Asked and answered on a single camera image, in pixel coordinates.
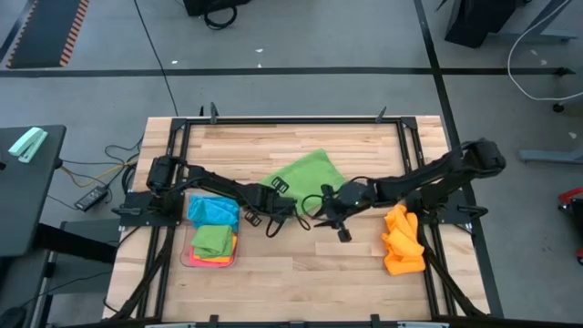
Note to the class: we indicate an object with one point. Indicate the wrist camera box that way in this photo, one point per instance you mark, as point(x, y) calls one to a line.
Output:
point(253, 218)
point(344, 235)

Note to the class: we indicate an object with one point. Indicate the black desk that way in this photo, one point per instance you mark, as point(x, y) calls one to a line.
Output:
point(23, 205)

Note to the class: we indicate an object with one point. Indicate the black orange-edged floor mat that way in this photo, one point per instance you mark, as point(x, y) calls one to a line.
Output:
point(45, 32)

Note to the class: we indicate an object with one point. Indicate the mint green stapler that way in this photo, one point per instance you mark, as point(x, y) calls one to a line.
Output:
point(27, 143)

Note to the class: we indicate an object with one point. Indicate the green microfiber towel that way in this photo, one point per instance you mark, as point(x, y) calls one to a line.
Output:
point(211, 239)
point(309, 173)

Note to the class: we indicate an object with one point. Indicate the grey table foot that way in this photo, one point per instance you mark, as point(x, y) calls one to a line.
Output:
point(551, 156)

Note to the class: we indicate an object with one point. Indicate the clear plastic bin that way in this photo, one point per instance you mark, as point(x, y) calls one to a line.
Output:
point(183, 255)

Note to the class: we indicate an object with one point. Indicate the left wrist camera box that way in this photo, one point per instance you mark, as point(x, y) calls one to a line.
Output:
point(253, 218)

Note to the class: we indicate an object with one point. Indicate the black power adapter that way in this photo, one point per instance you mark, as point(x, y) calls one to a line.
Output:
point(91, 198)

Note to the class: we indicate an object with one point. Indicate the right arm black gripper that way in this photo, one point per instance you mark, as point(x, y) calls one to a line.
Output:
point(350, 198)

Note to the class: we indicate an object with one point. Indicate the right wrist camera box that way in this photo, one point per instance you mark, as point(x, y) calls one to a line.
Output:
point(344, 235)

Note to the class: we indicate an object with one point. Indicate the pink microfiber towel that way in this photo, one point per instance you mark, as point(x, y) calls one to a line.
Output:
point(200, 264)

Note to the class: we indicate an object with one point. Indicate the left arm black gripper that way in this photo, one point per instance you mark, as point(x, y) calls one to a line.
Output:
point(275, 202)

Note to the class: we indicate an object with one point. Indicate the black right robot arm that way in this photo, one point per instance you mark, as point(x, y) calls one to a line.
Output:
point(423, 182)

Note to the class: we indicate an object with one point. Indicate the black desk foot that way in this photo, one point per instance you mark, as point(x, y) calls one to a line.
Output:
point(77, 241)

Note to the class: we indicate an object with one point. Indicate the red cart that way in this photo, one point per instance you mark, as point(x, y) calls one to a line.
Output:
point(571, 200)

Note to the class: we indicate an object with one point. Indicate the black computer mouse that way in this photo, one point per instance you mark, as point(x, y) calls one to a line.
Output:
point(11, 317)

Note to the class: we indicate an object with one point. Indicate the blue microfiber towel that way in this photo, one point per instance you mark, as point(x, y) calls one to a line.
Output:
point(211, 209)

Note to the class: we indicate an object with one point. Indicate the black equipment base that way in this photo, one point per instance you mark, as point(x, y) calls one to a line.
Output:
point(214, 4)

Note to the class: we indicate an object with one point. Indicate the orange microfiber towel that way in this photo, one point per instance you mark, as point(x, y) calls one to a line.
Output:
point(405, 246)
point(228, 259)

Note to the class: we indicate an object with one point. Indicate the black table base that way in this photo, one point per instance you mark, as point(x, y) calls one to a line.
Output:
point(478, 18)

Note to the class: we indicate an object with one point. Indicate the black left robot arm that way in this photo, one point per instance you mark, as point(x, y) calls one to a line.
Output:
point(205, 182)

